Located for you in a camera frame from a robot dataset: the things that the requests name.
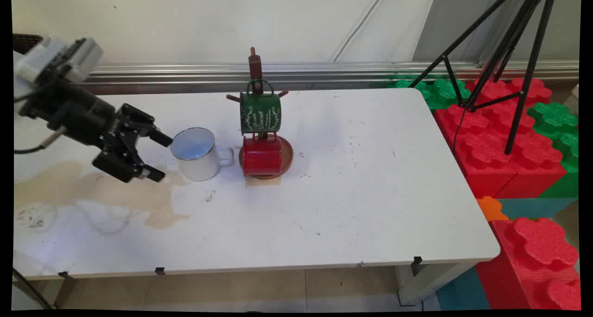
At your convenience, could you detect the black tripod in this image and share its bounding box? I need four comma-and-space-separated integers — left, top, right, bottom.
408, 0, 557, 155

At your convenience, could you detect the green enamel mug white print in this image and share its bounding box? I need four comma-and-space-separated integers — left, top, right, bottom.
240, 79, 282, 136

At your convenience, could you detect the orange foam piece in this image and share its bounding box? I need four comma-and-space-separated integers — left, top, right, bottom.
476, 196, 510, 222

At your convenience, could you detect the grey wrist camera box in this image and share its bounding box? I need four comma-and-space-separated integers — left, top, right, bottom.
15, 36, 104, 84

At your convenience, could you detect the green foam block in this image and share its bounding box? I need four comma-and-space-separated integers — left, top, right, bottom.
527, 101, 580, 198
388, 74, 472, 110

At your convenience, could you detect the red enamel mug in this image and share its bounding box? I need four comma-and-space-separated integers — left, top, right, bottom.
241, 133, 283, 177

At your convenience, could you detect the teal foam mat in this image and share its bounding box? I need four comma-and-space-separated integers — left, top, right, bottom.
497, 197, 578, 221

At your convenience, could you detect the aluminium rail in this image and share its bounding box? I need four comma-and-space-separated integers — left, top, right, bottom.
81, 60, 580, 94

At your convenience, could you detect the thin black tripod cable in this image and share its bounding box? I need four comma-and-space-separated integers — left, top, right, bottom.
452, 105, 466, 153

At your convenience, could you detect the dark brown wicker basket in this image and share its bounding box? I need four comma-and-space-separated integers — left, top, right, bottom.
13, 33, 43, 54

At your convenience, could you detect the white table leg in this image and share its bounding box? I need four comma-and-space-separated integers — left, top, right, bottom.
395, 261, 476, 306

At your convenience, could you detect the white wall cable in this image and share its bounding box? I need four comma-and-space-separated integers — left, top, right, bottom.
330, 0, 388, 63

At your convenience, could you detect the large red foam block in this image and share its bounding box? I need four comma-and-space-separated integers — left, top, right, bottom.
433, 76, 568, 200

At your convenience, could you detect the brown wooden mug tree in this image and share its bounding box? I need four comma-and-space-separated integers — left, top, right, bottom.
226, 47, 294, 181

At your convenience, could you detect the black cable below table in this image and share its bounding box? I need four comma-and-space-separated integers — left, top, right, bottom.
13, 267, 55, 309

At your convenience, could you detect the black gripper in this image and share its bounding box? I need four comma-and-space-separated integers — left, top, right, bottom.
21, 83, 173, 184

